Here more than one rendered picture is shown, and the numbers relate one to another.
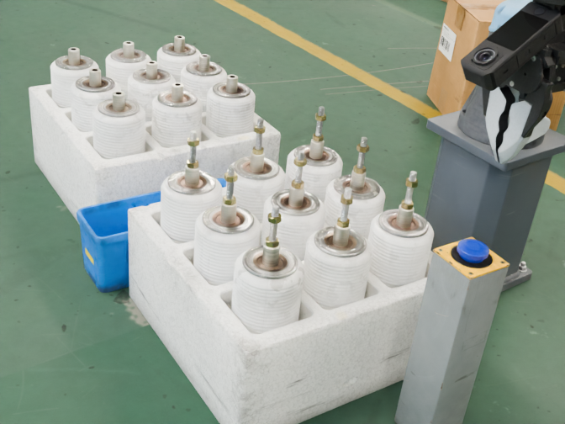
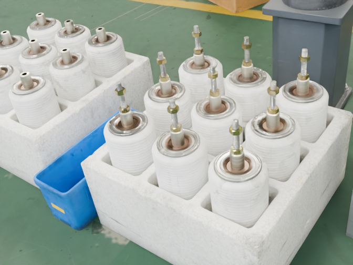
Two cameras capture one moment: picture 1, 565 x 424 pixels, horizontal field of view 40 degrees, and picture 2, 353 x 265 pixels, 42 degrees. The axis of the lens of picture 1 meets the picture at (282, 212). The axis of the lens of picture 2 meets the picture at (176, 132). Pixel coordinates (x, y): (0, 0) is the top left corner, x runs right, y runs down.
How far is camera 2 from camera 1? 0.44 m
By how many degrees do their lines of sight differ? 12
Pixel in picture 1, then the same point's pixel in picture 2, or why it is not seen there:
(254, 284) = (239, 190)
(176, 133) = (78, 87)
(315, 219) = (239, 114)
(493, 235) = (334, 73)
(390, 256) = (305, 119)
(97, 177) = (37, 145)
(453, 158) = (291, 29)
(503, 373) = not seen: outside the picture
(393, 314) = (324, 161)
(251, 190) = not seen: hidden behind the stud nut
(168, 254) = (137, 188)
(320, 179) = not seen: hidden behind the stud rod
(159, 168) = (78, 119)
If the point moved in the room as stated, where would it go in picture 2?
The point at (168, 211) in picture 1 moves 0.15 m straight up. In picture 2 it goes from (120, 153) to (102, 84)
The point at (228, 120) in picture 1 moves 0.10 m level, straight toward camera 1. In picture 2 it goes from (110, 63) to (122, 80)
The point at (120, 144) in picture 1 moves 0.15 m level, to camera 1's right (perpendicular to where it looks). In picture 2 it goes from (42, 112) to (108, 94)
